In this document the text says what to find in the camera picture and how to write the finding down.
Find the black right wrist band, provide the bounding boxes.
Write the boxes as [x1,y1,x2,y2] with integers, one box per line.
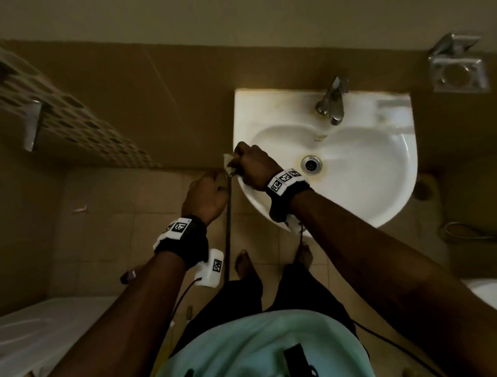
[265,167,314,224]

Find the person's left forearm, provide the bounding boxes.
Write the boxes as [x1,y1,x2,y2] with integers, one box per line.
[48,251,188,377]

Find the black left camera cable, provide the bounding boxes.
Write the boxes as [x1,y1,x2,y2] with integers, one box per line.
[170,276,203,324]

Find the white wash basin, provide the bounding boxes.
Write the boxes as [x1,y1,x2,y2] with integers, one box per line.
[233,88,419,234]

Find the black left wrist band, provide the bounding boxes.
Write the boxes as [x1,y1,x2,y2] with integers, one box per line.
[153,215,210,271]

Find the person's left hand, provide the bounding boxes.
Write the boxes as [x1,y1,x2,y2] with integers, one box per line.
[181,170,230,227]

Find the person's right hand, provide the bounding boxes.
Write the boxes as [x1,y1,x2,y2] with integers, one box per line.
[232,141,284,192]

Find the chrome basin tap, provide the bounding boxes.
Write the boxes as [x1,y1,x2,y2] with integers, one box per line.
[315,75,350,126]

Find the white toilet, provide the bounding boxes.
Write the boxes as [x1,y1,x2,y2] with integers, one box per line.
[463,277,497,312]

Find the teal shirt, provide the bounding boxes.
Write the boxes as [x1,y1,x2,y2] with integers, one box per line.
[155,308,377,377]

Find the grey cleaning cloth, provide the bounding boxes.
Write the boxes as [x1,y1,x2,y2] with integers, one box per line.
[223,152,242,178]

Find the person's foot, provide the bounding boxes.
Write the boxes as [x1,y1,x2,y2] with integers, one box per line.
[295,242,315,266]
[233,249,254,279]

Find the person's left foot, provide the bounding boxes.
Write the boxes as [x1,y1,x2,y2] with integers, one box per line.
[233,249,254,279]

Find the person's right foot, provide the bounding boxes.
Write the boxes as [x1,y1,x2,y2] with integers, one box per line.
[295,242,315,266]

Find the black clip-on device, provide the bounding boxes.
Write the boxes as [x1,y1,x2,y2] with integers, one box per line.
[283,343,320,377]

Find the white plastic appliance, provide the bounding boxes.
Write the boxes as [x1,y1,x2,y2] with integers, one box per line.
[0,296,120,377]

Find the black camera cable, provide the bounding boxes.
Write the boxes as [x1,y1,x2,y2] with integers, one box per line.
[296,223,444,377]
[170,276,203,324]

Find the black wrist band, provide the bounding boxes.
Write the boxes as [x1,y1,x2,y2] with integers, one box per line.
[265,167,314,224]
[153,215,210,271]

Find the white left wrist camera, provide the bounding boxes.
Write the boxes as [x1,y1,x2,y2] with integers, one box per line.
[194,248,225,288]

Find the black trousers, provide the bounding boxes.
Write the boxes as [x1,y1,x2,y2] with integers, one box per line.
[170,262,359,355]

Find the black right camera cable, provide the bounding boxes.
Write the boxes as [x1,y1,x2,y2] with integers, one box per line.
[296,223,444,377]

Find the chrome wall tap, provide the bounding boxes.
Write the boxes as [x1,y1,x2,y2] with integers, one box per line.
[21,98,44,153]

